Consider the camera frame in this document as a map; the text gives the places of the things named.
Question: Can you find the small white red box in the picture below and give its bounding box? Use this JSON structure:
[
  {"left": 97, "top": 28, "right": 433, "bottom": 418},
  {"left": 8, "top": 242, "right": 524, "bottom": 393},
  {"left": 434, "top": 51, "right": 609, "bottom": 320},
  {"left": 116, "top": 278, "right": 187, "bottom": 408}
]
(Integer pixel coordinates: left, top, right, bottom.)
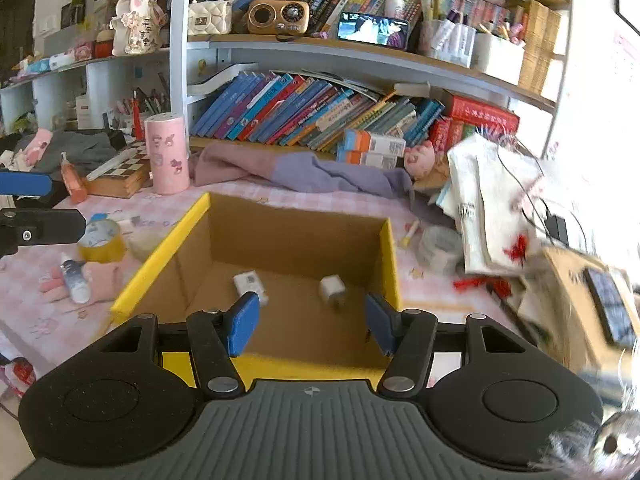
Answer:
[{"left": 232, "top": 271, "right": 269, "bottom": 307}]

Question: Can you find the yellow tape roll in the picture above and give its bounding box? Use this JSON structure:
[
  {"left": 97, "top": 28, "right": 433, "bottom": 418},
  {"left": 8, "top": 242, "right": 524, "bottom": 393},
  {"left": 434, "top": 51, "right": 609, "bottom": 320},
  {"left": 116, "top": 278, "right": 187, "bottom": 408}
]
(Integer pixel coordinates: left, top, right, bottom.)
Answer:
[{"left": 77, "top": 219, "right": 126, "bottom": 263}]

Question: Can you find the blue white spray bottle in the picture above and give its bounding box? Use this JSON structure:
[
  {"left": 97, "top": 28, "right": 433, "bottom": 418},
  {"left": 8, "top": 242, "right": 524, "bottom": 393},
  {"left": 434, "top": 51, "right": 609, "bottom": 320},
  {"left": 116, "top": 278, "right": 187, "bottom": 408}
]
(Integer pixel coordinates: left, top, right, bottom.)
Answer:
[{"left": 60, "top": 254, "right": 91, "bottom": 304}]

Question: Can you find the small white wall charger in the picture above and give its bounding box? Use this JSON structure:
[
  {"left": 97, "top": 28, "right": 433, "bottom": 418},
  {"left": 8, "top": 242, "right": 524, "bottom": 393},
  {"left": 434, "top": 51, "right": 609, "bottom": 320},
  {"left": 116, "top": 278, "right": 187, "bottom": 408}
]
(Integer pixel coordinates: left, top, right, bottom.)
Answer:
[{"left": 319, "top": 274, "right": 346, "bottom": 308}]

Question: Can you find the pink glove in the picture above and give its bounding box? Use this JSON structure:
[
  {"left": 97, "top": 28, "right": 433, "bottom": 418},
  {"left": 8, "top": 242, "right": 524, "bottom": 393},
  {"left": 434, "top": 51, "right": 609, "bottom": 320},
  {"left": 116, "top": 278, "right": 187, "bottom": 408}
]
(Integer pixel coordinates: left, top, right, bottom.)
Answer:
[
  {"left": 23, "top": 128, "right": 53, "bottom": 167},
  {"left": 39, "top": 260, "right": 124, "bottom": 306}
]

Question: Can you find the beige soap block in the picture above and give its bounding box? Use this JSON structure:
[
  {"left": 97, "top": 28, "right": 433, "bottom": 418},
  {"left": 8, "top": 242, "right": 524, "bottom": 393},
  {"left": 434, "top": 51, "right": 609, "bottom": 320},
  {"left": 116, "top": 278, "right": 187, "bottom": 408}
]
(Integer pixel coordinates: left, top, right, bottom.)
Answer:
[{"left": 125, "top": 226, "right": 167, "bottom": 262}]

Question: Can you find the pink glove on clothes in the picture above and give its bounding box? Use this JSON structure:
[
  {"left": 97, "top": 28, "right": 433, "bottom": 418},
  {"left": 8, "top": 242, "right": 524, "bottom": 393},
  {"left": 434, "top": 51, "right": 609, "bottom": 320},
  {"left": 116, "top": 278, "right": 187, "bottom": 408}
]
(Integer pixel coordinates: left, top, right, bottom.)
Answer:
[{"left": 23, "top": 128, "right": 53, "bottom": 167}]

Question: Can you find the pink liquid pump bottle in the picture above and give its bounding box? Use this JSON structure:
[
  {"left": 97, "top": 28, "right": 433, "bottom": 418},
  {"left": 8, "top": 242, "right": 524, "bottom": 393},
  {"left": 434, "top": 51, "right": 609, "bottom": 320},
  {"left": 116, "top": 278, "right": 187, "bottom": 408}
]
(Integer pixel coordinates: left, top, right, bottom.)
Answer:
[{"left": 60, "top": 152, "right": 88, "bottom": 205}]

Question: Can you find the grey clothing pile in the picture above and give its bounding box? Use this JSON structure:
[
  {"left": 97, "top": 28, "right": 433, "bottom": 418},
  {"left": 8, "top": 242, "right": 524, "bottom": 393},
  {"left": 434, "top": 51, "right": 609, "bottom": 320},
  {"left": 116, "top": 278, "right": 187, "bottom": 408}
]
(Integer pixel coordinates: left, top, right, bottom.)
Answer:
[{"left": 8, "top": 131, "right": 117, "bottom": 180}]

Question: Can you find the pink checked tablecloth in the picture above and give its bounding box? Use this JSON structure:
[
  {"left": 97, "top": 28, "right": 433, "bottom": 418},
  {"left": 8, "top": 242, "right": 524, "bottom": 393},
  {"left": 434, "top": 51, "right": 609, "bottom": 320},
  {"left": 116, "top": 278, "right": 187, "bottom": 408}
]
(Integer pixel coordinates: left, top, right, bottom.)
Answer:
[{"left": 1, "top": 180, "right": 515, "bottom": 374}]

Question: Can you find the white grey tape roll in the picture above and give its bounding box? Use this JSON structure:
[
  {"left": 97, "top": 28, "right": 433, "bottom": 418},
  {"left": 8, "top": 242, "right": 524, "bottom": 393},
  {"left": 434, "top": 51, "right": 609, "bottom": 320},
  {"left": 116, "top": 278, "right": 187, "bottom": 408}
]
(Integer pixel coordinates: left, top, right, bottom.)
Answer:
[{"left": 416, "top": 226, "right": 463, "bottom": 274}]

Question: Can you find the white pen with cap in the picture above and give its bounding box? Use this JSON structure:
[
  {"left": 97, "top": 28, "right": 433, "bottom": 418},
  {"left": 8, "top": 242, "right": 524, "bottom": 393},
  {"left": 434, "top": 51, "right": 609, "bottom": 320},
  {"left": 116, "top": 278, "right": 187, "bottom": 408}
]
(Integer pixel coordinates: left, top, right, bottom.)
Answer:
[{"left": 398, "top": 220, "right": 420, "bottom": 248}]

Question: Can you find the yellow cardboard box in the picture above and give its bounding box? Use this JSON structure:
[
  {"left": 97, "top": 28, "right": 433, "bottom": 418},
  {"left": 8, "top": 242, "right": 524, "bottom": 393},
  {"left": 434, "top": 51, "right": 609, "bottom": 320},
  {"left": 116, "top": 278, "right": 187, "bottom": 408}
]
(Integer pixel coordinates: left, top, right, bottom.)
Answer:
[{"left": 111, "top": 193, "right": 401, "bottom": 384}]

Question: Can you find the wooden chess board box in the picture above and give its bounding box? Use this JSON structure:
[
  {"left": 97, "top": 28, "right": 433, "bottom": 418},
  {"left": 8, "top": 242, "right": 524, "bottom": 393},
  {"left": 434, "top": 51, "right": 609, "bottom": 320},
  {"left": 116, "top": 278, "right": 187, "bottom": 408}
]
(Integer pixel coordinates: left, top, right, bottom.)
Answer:
[{"left": 85, "top": 141, "right": 151, "bottom": 198}]

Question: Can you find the pink cylindrical sticker container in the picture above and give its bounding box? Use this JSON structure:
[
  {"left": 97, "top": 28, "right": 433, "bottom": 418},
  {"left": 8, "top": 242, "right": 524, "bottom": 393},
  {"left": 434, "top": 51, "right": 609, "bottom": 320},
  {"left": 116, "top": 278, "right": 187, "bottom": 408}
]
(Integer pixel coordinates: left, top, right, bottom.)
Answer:
[{"left": 144, "top": 113, "right": 190, "bottom": 195}]

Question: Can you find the pink purple cloth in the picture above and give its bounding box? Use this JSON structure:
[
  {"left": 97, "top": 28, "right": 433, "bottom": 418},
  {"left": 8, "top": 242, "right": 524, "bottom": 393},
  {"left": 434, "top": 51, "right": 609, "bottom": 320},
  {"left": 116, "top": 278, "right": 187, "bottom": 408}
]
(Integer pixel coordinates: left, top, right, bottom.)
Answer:
[{"left": 190, "top": 141, "right": 412, "bottom": 198}]

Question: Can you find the pink plush pig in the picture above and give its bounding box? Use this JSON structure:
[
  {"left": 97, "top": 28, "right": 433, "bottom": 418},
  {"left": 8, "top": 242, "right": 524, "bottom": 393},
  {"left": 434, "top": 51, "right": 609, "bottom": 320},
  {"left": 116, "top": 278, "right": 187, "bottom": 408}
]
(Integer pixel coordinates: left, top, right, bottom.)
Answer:
[{"left": 404, "top": 141, "right": 436, "bottom": 180}]

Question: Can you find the orange white carton lower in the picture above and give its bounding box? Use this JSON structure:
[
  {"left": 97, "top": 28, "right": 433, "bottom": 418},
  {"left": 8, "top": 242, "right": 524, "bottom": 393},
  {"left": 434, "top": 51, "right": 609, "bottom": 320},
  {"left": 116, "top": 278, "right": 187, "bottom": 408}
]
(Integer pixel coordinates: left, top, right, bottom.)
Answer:
[{"left": 336, "top": 150, "right": 397, "bottom": 170}]

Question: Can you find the orange white carton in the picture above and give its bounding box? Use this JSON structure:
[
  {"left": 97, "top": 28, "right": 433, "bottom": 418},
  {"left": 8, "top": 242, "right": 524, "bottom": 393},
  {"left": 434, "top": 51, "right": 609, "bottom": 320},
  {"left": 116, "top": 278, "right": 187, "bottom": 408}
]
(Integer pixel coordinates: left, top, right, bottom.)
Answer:
[
  {"left": 342, "top": 129, "right": 406, "bottom": 157},
  {"left": 336, "top": 150, "right": 397, "bottom": 170}
]

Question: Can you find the white ceramic floral figurine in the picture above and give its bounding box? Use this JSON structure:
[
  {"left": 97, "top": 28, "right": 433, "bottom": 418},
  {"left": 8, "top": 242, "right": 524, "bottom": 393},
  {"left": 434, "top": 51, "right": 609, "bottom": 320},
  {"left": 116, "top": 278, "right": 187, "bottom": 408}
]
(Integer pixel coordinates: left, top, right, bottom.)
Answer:
[{"left": 110, "top": 0, "right": 167, "bottom": 56}]

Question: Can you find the orange white carton upper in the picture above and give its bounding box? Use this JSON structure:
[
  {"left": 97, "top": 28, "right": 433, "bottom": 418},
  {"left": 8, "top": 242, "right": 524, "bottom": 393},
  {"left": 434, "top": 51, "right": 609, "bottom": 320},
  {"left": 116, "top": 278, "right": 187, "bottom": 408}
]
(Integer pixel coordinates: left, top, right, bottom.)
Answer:
[{"left": 342, "top": 129, "right": 406, "bottom": 157}]

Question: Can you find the cream quilted handbag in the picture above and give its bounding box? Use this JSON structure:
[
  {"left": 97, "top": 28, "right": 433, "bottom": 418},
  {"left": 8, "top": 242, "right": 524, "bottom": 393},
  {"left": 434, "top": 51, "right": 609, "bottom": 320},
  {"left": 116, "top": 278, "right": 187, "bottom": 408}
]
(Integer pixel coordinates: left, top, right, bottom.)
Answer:
[{"left": 186, "top": 0, "right": 232, "bottom": 36}]

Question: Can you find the white bookshelf unit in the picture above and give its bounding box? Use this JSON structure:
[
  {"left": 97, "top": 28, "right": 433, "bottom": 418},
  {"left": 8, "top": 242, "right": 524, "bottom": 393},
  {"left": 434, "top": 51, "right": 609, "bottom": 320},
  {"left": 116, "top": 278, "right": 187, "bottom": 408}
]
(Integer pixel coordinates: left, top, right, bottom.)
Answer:
[{"left": 1, "top": 0, "right": 568, "bottom": 153}]

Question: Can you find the digital photo display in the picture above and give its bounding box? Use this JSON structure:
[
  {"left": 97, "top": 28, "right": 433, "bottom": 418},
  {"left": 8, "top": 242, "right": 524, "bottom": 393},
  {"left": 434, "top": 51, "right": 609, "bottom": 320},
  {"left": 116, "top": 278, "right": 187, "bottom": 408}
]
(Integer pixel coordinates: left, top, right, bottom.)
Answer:
[{"left": 336, "top": 12, "right": 409, "bottom": 51}]

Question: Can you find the gold retro radio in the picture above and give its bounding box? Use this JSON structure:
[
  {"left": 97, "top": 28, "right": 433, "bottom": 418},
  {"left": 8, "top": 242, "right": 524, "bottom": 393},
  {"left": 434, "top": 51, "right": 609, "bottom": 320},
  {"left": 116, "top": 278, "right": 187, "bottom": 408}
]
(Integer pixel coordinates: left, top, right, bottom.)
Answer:
[{"left": 247, "top": 0, "right": 310, "bottom": 36}]

